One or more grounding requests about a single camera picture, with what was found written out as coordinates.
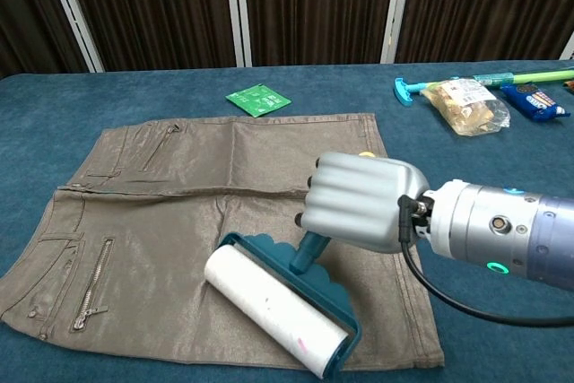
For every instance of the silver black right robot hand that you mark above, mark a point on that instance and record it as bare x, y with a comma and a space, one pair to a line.
359, 199

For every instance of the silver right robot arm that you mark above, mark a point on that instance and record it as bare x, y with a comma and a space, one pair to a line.
493, 226

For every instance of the brown skirt with zippers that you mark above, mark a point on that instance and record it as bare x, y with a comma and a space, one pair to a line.
179, 203

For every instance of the clear bag of snacks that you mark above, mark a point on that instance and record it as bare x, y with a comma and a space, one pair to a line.
466, 109

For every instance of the green foil sachet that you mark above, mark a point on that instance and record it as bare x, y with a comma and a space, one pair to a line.
258, 99

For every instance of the dark folding screen white frames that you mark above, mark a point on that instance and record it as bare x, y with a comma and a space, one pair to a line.
314, 6

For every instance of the blue cookie pack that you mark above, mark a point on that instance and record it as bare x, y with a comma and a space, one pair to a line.
533, 102

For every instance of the blue velvet tablecloth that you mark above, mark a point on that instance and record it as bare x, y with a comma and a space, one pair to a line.
89, 100

